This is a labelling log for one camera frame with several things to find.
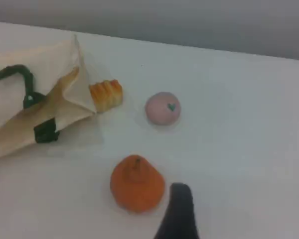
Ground striped orange bread roll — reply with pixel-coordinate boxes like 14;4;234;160
89;79;124;114

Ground pink peach bun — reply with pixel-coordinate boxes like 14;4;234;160
144;91;182;125

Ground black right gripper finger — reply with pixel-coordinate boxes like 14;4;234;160
151;182;200;239

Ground white canvas handbag green handles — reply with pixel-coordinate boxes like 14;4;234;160
0;34;98;160

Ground orange tangerine toy with stem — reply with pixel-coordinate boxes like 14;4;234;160
109;154;166;214

